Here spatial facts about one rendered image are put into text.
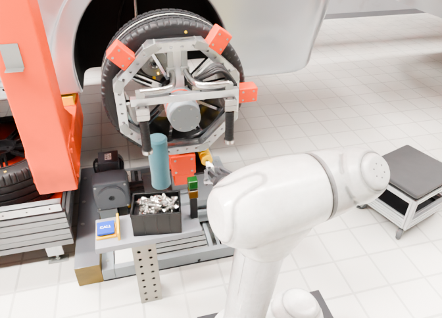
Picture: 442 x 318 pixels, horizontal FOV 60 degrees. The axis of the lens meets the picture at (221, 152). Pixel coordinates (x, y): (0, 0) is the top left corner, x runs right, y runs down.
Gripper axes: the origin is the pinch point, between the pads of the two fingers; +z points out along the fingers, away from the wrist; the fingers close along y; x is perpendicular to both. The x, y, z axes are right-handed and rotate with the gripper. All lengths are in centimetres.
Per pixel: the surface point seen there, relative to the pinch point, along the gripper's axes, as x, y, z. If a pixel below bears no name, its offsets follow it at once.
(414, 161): 31, -128, 24
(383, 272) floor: 74, -85, -5
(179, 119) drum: -18.6, 7.8, 12.0
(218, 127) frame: -7.4, -13.4, 28.5
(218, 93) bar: -28.5, -6.9, 3.3
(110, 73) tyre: -37, 31, 33
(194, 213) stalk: 21.5, 7.5, 4.8
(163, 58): -37, 1, 73
